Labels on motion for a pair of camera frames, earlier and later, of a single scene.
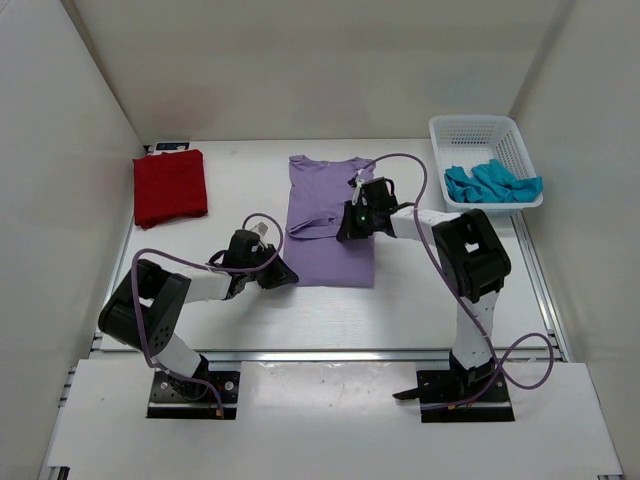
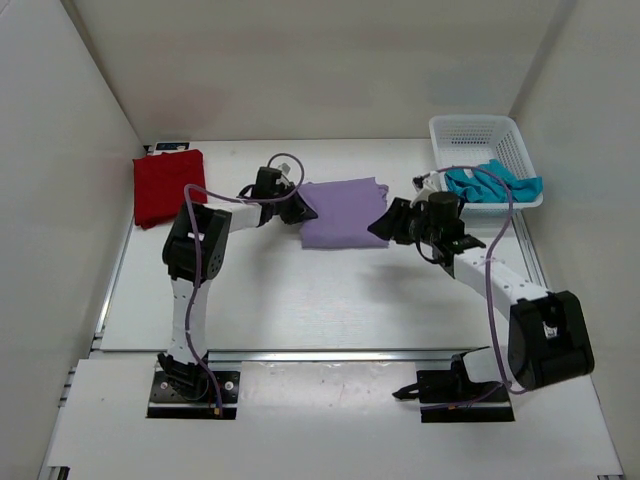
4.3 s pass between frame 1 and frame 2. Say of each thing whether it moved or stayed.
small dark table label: stayed
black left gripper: moved
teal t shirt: stayed
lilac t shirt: moved
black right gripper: moved
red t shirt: stayed
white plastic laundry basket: stayed
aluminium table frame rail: stayed
